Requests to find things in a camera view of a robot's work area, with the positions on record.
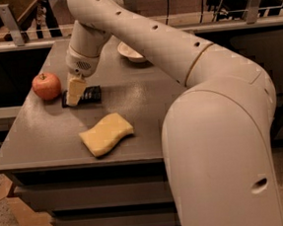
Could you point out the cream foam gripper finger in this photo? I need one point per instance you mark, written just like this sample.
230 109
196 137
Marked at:
76 86

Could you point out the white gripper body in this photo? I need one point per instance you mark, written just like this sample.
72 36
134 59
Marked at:
80 65

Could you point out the dark blue rxbar wrapper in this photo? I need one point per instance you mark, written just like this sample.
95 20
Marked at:
91 95

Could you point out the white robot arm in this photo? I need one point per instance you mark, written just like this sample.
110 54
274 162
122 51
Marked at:
216 135

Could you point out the red apple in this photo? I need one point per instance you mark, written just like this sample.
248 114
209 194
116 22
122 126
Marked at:
47 86

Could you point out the white bowl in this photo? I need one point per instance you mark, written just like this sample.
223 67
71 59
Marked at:
130 53

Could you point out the yellow sponge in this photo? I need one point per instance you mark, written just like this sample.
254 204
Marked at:
106 134

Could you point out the grey drawer cabinet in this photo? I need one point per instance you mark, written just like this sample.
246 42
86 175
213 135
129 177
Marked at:
53 170

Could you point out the cardboard piece on floor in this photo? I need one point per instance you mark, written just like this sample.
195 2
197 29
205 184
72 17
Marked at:
23 214

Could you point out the middle metal railing bracket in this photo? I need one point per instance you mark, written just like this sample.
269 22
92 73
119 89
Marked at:
131 5

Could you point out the metal railing bracket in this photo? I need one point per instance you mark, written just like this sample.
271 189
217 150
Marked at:
11 23
131 5
251 13

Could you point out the left metal railing bracket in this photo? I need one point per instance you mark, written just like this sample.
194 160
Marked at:
11 23

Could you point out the right metal railing bracket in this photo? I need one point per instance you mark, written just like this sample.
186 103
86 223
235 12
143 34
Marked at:
251 13

